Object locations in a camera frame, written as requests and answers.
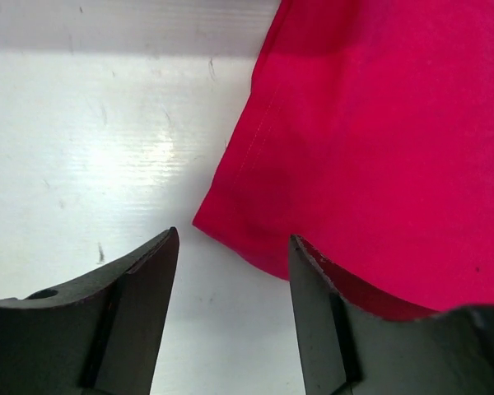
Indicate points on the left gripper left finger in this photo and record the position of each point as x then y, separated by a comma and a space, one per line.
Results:
99, 333

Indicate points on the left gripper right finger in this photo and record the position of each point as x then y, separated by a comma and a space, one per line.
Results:
345, 349

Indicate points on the red t shirt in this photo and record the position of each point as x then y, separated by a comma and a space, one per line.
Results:
369, 131

